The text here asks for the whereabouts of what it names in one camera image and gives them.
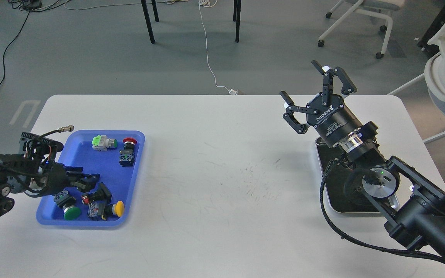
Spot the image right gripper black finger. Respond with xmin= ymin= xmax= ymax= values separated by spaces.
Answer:
xmin=311 ymin=59 xmax=358 ymax=107
xmin=279 ymin=91 xmax=318 ymax=135

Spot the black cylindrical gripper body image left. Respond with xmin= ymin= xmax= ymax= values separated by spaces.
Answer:
xmin=37 ymin=163 xmax=72 ymax=197

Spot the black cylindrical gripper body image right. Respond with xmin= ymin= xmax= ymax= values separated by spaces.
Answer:
xmin=307 ymin=94 xmax=363 ymax=149

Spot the black robot arm image left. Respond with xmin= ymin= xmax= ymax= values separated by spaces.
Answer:
xmin=0 ymin=125 xmax=100 ymax=219

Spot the blue plastic tray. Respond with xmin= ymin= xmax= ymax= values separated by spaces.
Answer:
xmin=36 ymin=130 xmax=145 ymax=229

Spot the green mushroom push button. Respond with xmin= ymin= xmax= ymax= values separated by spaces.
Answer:
xmin=53 ymin=190 xmax=81 ymax=220

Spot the yellow mushroom push button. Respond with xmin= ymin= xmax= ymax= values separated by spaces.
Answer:
xmin=87 ymin=201 xmax=125 ymax=220

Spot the red emergency stop button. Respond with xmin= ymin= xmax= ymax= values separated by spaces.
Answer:
xmin=119 ymin=137 xmax=137 ymax=167

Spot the white office chair base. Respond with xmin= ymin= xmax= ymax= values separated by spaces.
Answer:
xmin=318 ymin=0 xmax=404 ymax=59

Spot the black table leg right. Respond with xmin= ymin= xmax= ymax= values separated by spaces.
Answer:
xmin=233 ymin=0 xmax=242 ymax=43

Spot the black table leg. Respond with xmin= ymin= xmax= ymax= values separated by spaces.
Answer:
xmin=233 ymin=0 xmax=242 ymax=43
xmin=141 ymin=0 xmax=159 ymax=44

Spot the black table leg left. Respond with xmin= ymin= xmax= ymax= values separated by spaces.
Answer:
xmin=141 ymin=0 xmax=159 ymax=44

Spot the black selector switch red tip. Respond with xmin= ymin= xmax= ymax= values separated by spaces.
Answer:
xmin=81 ymin=182 xmax=112 ymax=205

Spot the green white push button switch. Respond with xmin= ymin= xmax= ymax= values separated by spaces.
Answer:
xmin=91 ymin=135 xmax=118 ymax=151

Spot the white cable on floor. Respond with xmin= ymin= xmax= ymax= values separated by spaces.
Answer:
xmin=198 ymin=0 xmax=239 ymax=95

